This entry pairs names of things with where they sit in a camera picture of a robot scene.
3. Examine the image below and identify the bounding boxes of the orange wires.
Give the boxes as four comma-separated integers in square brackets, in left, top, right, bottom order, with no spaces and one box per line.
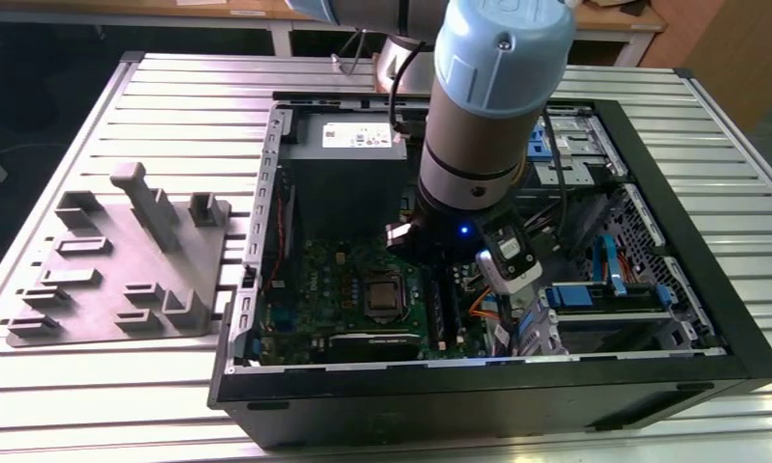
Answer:
[465,288,510,320]

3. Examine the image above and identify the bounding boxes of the silver drive cage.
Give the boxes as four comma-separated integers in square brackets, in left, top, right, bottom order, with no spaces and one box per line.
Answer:
[525,108,626,218]

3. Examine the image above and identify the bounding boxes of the black case fan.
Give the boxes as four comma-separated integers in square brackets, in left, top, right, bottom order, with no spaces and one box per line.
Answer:
[261,163,305,296]

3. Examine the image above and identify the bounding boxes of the black open PC case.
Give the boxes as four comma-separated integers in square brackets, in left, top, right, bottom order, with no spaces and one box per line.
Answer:
[205,90,772,452]

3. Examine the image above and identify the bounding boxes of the grey parts rack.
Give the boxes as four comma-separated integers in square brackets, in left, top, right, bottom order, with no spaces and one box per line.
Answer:
[3,161,255,348]

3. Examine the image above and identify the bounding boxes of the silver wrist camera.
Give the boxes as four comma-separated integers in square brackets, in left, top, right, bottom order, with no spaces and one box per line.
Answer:
[473,224,545,296]

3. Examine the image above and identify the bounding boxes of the black cable bundle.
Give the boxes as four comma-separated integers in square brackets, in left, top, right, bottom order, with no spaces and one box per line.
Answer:
[511,185,618,242]

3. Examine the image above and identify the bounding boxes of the green motherboard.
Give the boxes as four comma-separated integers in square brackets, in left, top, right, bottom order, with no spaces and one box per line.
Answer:
[253,235,490,363]

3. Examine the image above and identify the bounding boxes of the empty blue disk carrier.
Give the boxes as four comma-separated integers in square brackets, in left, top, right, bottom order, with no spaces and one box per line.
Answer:
[525,119,549,161]

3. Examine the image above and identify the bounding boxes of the hard disk in blue carrier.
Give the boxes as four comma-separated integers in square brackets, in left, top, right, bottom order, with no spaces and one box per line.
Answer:
[537,282,676,317]

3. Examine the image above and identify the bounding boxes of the red data cable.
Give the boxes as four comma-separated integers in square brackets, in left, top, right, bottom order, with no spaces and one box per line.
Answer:
[620,251,648,290]

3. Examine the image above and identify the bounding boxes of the black camera cable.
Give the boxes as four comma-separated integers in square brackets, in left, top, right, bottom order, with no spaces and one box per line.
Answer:
[541,109,569,253]
[386,41,426,142]

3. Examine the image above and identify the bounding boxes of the silver CPU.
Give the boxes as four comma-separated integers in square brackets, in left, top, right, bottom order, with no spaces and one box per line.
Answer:
[366,282,403,310]

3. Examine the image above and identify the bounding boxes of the blue data cable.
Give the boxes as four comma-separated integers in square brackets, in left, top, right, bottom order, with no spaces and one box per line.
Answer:
[589,233,630,297]

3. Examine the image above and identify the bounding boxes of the grey power supply unit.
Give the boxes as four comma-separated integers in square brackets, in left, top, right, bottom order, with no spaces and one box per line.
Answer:
[279,113,425,241]

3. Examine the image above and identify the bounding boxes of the black graphics card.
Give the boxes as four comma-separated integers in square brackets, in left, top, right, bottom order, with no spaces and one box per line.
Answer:
[311,330,422,366]

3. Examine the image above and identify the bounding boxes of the brown wooden cabinet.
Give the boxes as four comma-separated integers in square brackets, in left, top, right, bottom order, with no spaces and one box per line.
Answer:
[640,0,772,134]

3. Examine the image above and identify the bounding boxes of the wooden workbench white frame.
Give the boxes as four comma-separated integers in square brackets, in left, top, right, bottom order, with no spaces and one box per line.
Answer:
[0,0,669,68]

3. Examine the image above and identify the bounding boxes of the CPU socket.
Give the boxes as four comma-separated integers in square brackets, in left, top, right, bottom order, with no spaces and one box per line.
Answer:
[357,265,411,325]

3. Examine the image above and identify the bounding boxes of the black RAM slot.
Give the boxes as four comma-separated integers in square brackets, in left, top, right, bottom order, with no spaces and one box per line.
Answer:
[421,277,435,352]

